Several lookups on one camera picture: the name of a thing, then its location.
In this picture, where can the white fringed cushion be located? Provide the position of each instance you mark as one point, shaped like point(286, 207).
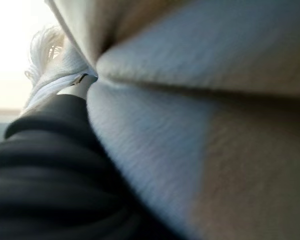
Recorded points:
point(190, 62)

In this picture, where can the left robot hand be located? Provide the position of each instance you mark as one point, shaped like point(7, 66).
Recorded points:
point(52, 170)

